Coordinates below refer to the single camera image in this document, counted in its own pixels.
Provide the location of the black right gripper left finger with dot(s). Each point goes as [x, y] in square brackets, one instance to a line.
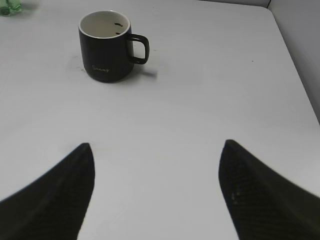
[52, 207]

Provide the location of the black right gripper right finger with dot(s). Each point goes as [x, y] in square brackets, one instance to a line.
[262, 204]

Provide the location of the black ceramic mug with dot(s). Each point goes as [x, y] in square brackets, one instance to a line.
[109, 49]

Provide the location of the green plastic soda bottle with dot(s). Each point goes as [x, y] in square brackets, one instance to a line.
[9, 7]

